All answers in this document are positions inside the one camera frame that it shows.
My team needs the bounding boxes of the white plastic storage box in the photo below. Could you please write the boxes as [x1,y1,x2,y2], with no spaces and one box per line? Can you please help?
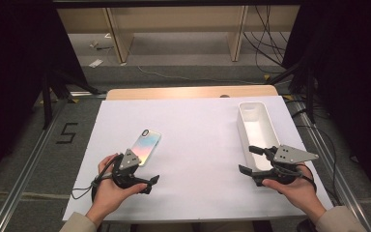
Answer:
[236,101,283,175]

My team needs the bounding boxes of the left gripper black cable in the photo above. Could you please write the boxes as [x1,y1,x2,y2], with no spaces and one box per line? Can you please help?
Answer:
[71,154,125,202]

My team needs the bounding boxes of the white floor cable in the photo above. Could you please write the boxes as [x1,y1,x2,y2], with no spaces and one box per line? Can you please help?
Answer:
[137,66,265,86]

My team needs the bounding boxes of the white table mat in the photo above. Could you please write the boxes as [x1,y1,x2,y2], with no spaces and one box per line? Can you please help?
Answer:
[62,95,334,223]

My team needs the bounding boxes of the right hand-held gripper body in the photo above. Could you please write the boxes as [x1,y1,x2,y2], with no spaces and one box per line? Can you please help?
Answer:
[252,144,320,188]

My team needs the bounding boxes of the tangle of black cables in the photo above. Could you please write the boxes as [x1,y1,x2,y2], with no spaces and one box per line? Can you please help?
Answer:
[243,4,292,75]

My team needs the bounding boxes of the white paper scrap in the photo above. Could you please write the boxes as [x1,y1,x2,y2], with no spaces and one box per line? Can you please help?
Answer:
[88,58,104,69]

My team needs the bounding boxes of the thin black floor cable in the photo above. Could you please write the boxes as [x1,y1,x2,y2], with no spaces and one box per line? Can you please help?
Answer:
[284,99,343,207]

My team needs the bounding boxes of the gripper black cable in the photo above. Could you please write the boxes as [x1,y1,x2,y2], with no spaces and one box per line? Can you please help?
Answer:
[283,162,319,196]
[71,154,125,202]

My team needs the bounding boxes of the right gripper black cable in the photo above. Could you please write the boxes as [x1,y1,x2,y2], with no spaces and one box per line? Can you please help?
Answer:
[283,162,319,196]

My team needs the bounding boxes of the person's left hand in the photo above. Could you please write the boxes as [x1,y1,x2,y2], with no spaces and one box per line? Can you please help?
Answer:
[86,154,148,220]

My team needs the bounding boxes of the person's right hand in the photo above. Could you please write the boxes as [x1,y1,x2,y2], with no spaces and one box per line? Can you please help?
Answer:
[262,163,328,224]

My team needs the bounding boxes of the light wooden shelf unit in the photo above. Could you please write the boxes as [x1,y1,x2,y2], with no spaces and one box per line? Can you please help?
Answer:
[57,4,300,65]

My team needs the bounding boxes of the black stand legs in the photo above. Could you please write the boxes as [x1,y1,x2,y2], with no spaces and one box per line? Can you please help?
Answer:
[267,61,317,124]
[33,69,102,130]

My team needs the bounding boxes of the aluminium floor rail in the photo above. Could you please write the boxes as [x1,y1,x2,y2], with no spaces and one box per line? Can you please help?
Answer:
[0,91,108,232]
[289,96,371,232]

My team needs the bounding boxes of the black curtain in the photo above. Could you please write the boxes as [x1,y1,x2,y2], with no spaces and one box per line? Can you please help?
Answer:
[0,0,89,191]
[281,0,371,209]

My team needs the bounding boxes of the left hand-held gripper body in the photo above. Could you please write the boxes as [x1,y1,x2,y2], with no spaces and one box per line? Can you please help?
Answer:
[111,148,149,190]

